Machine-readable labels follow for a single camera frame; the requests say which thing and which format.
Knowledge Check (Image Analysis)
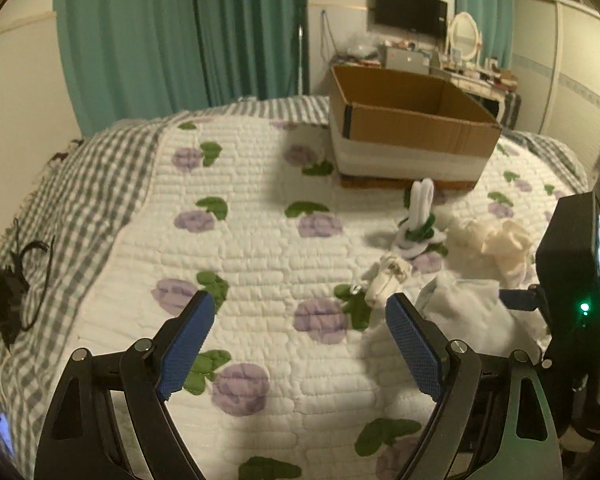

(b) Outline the white fluffy sock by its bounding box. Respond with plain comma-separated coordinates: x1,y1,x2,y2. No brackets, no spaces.
415,271,550,362

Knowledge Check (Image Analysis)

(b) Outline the cream sock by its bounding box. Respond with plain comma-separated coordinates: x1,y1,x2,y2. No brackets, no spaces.
446,219,533,288

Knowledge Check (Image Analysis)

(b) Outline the white green bunny sock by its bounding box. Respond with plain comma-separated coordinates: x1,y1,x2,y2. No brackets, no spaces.
392,178,446,260

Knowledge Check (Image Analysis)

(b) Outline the small white patterned sock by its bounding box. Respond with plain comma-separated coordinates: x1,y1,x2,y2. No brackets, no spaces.
350,252,412,309

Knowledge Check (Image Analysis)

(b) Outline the white dressing table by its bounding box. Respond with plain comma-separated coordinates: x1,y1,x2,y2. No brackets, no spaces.
429,56,521,129

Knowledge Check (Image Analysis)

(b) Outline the white louvered wardrobe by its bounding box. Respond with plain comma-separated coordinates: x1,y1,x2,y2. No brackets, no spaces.
512,0,600,172

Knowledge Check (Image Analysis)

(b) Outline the white floral quilt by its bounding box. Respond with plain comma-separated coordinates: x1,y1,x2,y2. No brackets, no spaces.
64,107,596,480

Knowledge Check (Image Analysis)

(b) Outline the brown cardboard box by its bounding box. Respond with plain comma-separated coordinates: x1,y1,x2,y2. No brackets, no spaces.
329,65,502,191

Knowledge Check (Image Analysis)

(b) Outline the white oval vanity mirror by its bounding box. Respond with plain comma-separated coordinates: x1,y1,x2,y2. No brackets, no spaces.
448,11,482,64

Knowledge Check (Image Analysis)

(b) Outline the narrow teal curtain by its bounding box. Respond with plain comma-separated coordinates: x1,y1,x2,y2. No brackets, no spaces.
455,0,514,68

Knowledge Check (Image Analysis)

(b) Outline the large teal curtain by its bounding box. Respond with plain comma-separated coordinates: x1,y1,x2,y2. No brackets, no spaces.
53,0,309,136

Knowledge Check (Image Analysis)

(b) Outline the black cable on bed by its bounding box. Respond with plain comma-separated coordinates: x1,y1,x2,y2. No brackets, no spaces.
0,219,56,351

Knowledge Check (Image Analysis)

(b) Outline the black wall television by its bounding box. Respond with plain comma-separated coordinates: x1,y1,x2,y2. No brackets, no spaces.
374,0,448,40

